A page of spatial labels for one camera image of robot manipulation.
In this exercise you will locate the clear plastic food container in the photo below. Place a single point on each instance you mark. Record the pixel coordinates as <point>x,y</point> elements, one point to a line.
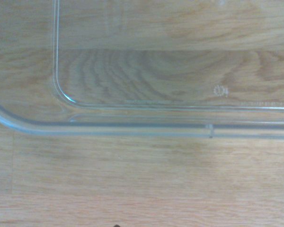
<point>156,78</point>

